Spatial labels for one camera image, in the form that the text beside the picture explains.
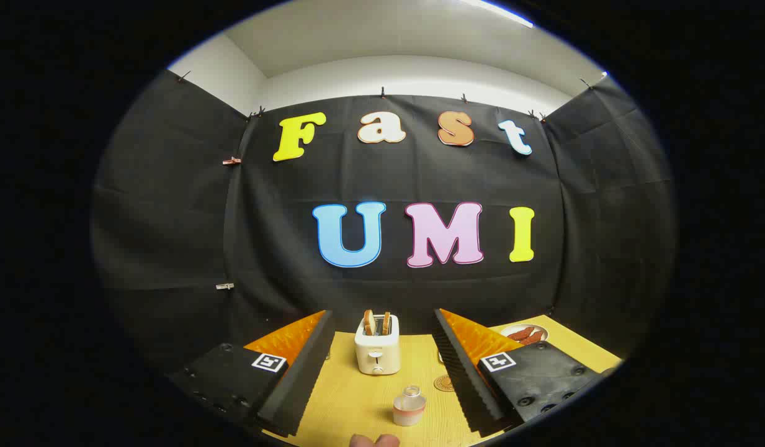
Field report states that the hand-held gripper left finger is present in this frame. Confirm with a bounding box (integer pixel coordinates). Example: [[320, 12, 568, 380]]
[[169, 309, 336, 438]]

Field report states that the round white plate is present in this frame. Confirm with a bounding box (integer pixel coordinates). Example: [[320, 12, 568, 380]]
[[500, 323, 549, 346]]

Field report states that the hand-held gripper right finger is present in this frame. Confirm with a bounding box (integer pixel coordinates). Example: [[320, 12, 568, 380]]
[[433, 308, 606, 437]]

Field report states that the white toaster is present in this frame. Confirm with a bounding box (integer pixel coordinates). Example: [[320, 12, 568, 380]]
[[355, 314, 401, 376]]

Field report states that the wooden table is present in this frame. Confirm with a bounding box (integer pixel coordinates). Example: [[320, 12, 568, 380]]
[[262, 315, 623, 447]]

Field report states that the clear juice bottle pink label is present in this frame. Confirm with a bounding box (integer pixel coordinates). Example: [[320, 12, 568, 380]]
[[393, 385, 427, 427]]

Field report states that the black backdrop cloth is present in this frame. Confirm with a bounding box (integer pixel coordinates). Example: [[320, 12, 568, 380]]
[[91, 70, 678, 373]]

